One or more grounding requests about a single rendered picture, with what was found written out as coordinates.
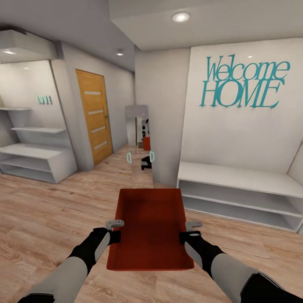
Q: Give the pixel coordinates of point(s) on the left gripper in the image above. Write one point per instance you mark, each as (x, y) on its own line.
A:
(115, 237)

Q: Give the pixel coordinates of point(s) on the decorative sign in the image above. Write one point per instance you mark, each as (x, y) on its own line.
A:
(241, 89)
(43, 99)

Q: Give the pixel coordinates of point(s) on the storage box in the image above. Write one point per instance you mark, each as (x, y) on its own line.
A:
(152, 219)

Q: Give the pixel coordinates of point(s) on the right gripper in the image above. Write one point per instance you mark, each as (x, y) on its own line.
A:
(183, 236)

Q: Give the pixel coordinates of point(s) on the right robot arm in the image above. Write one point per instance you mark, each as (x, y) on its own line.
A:
(241, 283)

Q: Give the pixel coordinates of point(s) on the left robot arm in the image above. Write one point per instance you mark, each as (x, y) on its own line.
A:
(65, 282)

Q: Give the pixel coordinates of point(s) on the door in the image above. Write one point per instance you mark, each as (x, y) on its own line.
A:
(93, 97)

